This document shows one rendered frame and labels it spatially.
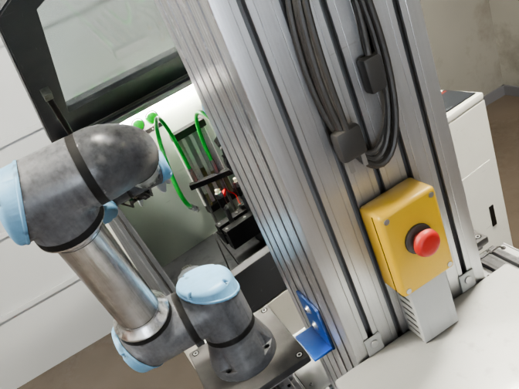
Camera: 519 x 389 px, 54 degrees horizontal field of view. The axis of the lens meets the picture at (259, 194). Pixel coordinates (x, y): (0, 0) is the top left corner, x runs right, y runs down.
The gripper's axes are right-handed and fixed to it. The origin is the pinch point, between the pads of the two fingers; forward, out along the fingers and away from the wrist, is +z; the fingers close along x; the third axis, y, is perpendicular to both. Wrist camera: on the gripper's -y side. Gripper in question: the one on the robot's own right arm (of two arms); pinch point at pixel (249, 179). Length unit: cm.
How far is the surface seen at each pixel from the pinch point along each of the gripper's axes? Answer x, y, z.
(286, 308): -5.5, -2.9, 49.1
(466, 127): 91, -3, 32
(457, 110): 88, -3, 24
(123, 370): -69, -134, 121
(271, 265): -3.9, -2.8, 31.2
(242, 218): 1.3, -26.1, 23.4
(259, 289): -11.0, -2.8, 36.4
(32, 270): -81, -180, 57
